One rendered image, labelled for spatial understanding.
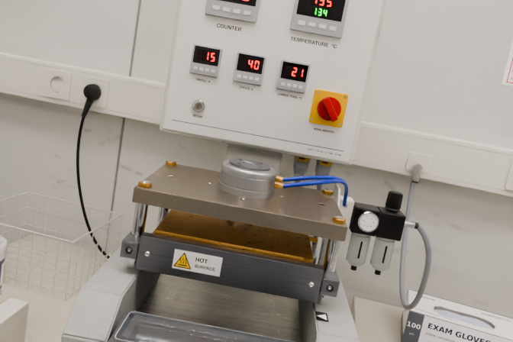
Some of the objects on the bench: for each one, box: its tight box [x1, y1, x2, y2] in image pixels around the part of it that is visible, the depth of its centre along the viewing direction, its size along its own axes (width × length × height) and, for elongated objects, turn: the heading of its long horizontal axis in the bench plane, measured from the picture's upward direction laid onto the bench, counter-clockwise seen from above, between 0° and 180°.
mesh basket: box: [0, 192, 123, 301], centre depth 111 cm, size 22×26×13 cm
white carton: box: [401, 289, 513, 342], centre depth 99 cm, size 12×23×7 cm, turn 25°
